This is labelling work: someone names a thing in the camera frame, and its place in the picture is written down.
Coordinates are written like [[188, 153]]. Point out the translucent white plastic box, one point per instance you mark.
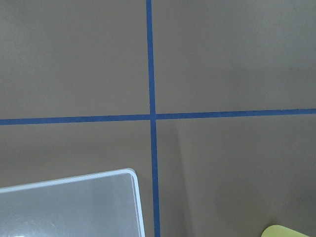
[[105, 204]]

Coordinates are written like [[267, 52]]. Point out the yellow-green object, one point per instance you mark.
[[281, 231]]

